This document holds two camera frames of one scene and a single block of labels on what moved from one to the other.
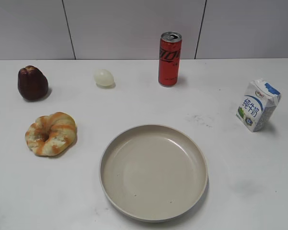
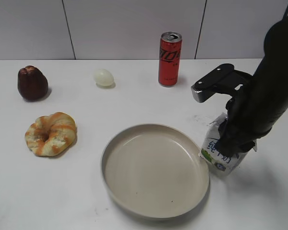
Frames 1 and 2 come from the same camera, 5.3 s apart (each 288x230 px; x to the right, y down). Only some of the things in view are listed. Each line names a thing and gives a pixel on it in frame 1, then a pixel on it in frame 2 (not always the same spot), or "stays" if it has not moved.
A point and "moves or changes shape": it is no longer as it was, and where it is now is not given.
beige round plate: x=153 y=173 stays
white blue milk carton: x=256 y=108 moves or changes shape
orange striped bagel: x=51 y=135 stays
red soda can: x=169 y=57 stays
